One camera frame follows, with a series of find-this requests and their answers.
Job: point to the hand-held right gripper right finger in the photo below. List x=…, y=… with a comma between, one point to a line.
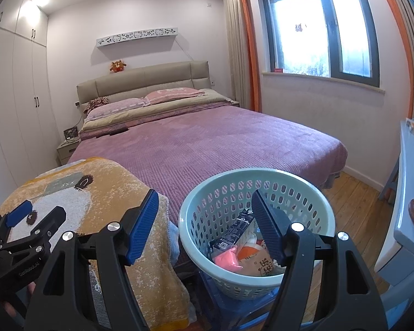
x=267, y=227

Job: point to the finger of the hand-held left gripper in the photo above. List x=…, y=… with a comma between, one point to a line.
x=51, y=219
x=19, y=213

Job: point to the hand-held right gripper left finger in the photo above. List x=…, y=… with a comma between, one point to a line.
x=143, y=227

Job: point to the black printed carton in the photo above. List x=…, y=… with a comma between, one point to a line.
x=233, y=232

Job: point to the brown paper packet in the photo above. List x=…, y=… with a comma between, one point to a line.
x=258, y=265

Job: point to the pink wrapper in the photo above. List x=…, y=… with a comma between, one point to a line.
x=227, y=258

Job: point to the light green plastic basket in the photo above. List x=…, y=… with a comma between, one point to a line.
x=207, y=220

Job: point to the light blue cloth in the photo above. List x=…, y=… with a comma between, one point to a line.
x=173, y=244

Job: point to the yellow plush printed blanket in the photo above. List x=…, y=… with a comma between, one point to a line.
x=103, y=200

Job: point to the grey nightstand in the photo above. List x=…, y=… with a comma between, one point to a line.
x=66, y=151

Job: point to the blue plastic stool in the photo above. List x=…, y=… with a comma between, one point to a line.
x=241, y=310

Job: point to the pink bedspread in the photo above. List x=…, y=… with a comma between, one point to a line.
x=210, y=144

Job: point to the flat black item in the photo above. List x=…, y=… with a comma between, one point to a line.
x=115, y=130

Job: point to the white wardrobe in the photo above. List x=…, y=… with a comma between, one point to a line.
x=17, y=110

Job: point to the folded beige quilt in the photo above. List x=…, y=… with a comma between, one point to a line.
x=151, y=112

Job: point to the pink pillow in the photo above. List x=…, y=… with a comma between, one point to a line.
x=174, y=94
x=119, y=107

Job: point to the dark red floral cloth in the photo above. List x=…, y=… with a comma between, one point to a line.
x=96, y=104

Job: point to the beige upholstered bed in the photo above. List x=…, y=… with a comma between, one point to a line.
x=141, y=79

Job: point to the light blue desk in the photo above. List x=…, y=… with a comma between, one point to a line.
x=410, y=179

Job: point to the orange plush toy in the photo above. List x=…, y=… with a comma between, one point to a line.
x=117, y=66

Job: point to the beige curtain with orange edge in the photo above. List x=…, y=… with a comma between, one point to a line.
x=400, y=41
x=239, y=41

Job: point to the dark framed window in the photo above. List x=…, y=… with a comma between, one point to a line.
x=317, y=27

